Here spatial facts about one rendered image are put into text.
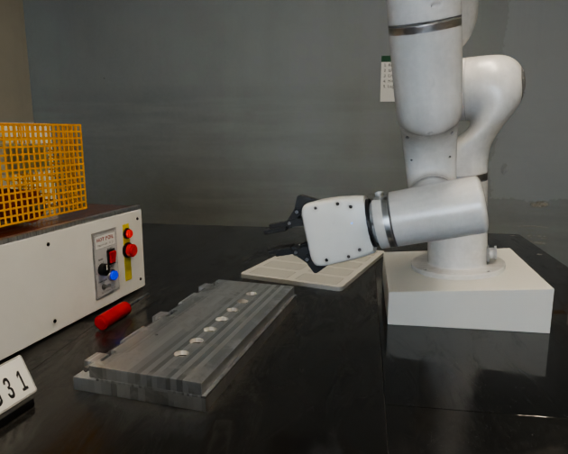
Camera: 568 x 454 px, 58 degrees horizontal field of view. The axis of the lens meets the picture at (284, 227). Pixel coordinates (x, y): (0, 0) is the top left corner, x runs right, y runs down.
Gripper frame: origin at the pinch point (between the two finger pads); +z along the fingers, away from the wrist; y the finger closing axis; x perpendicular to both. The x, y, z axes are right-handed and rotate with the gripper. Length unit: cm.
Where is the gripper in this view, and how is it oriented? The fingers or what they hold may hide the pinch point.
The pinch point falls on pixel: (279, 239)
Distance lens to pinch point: 83.2
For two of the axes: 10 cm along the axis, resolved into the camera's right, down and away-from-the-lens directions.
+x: 2.9, -1.8, 9.4
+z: -9.3, 1.7, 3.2
